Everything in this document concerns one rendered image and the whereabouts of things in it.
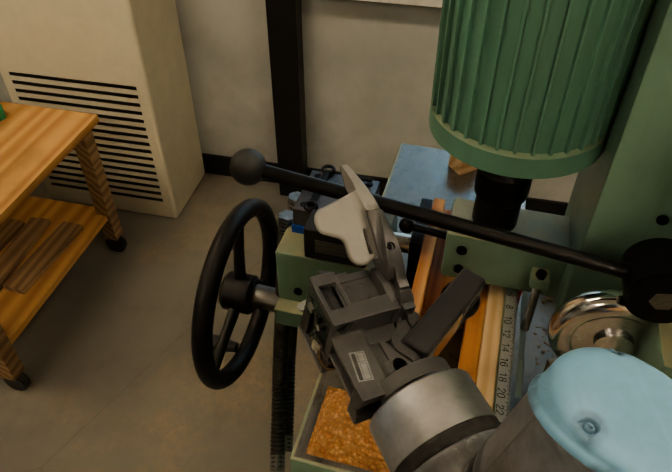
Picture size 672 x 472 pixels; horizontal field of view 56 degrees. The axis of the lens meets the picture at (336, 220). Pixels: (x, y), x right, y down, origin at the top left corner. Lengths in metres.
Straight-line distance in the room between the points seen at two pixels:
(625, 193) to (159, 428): 1.44
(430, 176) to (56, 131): 1.23
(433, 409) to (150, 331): 1.61
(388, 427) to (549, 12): 0.33
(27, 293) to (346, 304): 1.56
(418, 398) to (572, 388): 0.16
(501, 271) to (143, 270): 1.61
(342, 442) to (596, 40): 0.45
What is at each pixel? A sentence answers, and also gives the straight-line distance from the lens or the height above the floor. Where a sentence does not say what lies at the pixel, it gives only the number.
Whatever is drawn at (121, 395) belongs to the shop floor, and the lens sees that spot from 1.90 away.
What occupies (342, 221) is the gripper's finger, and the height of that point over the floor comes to 1.16.
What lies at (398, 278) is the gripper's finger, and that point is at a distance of 0.53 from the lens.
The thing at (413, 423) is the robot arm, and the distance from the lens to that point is 0.47.
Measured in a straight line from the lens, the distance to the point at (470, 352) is 0.74.
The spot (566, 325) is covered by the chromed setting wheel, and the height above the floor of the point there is 1.04.
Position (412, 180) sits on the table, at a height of 0.90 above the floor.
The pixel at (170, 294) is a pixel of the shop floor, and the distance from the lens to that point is 2.10.
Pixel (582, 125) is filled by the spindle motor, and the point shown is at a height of 1.22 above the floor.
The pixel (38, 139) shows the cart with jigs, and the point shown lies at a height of 0.53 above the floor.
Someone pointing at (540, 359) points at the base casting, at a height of 0.80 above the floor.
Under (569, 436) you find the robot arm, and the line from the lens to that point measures 0.34.
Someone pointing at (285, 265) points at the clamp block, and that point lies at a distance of 0.82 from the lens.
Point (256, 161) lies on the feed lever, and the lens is 0.58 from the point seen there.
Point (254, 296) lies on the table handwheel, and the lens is 0.94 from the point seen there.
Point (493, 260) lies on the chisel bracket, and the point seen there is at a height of 1.01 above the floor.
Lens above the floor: 1.52
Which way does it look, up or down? 42 degrees down
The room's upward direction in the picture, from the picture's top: straight up
